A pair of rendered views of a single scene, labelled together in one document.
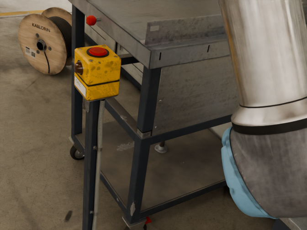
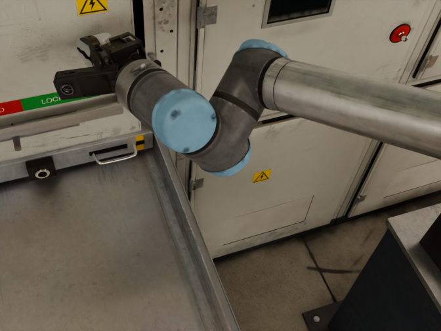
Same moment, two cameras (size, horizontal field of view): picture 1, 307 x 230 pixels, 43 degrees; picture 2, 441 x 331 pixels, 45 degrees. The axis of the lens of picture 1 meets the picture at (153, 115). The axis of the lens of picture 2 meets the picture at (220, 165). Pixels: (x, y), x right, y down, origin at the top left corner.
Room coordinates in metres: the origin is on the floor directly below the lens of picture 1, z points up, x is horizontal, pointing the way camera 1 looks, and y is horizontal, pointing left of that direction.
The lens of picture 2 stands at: (1.03, 0.34, 1.91)
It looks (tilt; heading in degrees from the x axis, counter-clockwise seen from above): 52 degrees down; 281
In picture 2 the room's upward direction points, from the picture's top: 7 degrees clockwise
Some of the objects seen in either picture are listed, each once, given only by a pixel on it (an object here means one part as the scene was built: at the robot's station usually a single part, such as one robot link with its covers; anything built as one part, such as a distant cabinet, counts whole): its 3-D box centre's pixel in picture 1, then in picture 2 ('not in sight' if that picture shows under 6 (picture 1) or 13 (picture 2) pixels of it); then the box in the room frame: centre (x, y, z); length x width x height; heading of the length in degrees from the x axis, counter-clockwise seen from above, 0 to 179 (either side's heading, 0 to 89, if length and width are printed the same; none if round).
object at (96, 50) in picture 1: (97, 53); not in sight; (0.79, 0.14, 0.90); 0.04 x 0.04 x 0.02
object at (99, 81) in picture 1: (96, 72); not in sight; (0.79, 0.14, 0.85); 0.08 x 0.08 x 0.10; 36
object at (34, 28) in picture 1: (51, 41); not in sight; (2.33, 0.73, 0.20); 0.40 x 0.22 x 0.40; 66
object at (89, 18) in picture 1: (93, 20); not in sight; (1.19, 0.23, 0.82); 0.04 x 0.03 x 0.03; 126
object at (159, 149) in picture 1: (161, 147); not in sight; (1.41, -0.06, 0.18); 0.06 x 0.06 x 0.02
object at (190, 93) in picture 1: (170, 95); not in sight; (1.41, -0.06, 0.46); 0.64 x 0.58 x 0.66; 126
